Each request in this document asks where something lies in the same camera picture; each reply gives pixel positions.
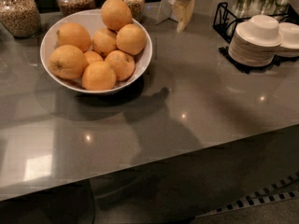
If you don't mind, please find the black wire rack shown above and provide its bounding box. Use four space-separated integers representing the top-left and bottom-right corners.
213 2 299 43

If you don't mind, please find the black mat under plates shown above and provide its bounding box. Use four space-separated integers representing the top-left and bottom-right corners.
218 47 299 74

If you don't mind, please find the small hidden orange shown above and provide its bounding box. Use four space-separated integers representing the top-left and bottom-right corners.
84 50 103 63

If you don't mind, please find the white folded card stand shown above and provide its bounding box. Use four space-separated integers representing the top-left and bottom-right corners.
156 0 184 24

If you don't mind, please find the left glass cereal jar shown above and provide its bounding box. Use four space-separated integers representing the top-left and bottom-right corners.
0 0 41 38

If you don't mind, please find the glass cup right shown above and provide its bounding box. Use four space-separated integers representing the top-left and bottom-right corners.
275 0 289 14

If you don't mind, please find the stack of paper plates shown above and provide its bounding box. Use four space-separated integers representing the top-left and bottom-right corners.
228 28 280 67

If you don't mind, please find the white ceramic bowl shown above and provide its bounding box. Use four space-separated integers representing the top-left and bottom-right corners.
40 9 152 95

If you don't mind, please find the glass cup left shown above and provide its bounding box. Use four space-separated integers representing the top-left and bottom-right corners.
232 0 252 18

